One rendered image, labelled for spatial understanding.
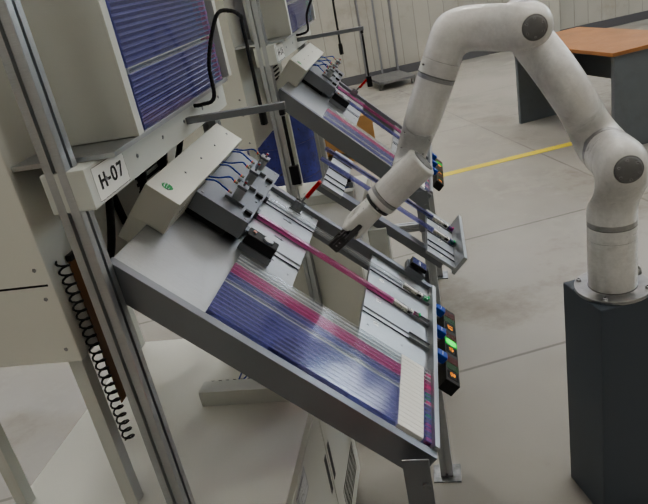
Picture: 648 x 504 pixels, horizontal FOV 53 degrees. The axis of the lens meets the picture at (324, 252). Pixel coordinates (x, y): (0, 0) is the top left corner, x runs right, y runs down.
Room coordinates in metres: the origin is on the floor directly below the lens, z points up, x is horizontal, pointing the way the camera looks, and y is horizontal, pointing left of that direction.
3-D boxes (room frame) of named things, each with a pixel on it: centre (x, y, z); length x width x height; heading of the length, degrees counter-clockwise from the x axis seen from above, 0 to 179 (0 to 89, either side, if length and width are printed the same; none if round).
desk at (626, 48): (5.14, -2.39, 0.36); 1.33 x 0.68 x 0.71; 12
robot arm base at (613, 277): (1.48, -0.73, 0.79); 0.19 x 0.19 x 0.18
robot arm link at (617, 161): (1.45, -0.72, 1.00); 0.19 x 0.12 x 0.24; 171
